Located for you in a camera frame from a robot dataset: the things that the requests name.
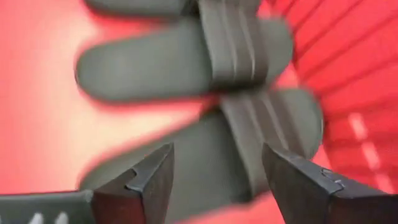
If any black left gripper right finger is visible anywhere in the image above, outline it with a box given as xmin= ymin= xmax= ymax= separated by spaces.
xmin=262 ymin=142 xmax=398 ymax=224

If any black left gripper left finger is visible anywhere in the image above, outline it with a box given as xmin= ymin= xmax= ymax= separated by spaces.
xmin=0 ymin=142 xmax=175 ymax=224

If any red plastic bin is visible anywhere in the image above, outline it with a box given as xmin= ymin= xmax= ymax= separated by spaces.
xmin=0 ymin=0 xmax=398 ymax=224

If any black rubber slide sandal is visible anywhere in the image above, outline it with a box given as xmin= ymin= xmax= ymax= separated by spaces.
xmin=83 ymin=0 xmax=262 ymax=19
xmin=74 ymin=12 xmax=295 ymax=105
xmin=79 ymin=88 xmax=324 ymax=224

